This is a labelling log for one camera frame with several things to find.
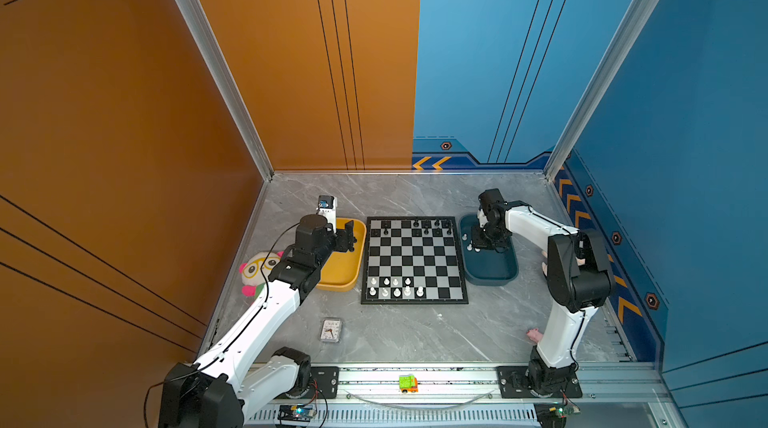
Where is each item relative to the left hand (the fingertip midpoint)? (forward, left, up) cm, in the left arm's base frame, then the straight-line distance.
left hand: (341, 218), depth 81 cm
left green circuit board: (-42, +7, -22) cm, 48 cm away
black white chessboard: (-2, -21, -18) cm, 28 cm away
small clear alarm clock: (-24, +2, -19) cm, 31 cm away
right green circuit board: (-41, -53, -21) cm, 71 cm away
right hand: (+3, -42, -18) cm, 46 cm away
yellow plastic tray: (-5, +2, -20) cm, 21 cm away
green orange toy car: (-36, -19, -19) cm, 44 cm away
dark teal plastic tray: (-2, -45, -23) cm, 50 cm away
